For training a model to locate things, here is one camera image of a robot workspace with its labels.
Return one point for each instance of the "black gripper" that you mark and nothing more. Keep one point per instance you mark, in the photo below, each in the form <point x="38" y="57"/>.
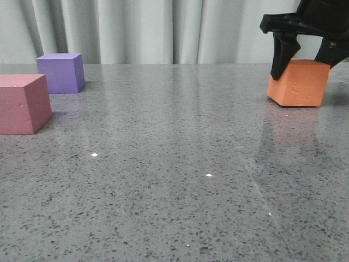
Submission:
<point x="327" y="19"/>

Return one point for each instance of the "orange foam cube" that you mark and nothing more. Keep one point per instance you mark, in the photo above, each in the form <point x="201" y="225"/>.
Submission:
<point x="303" y="83"/>

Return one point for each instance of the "grey-green curtain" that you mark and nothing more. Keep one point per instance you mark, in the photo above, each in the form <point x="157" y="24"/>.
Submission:
<point x="141" y="32"/>

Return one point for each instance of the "purple foam cube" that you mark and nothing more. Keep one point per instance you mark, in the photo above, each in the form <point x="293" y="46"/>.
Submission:
<point x="64" y="72"/>

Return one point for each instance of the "pink foam cube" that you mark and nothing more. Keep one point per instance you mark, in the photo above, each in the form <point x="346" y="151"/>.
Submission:
<point x="25" y="103"/>

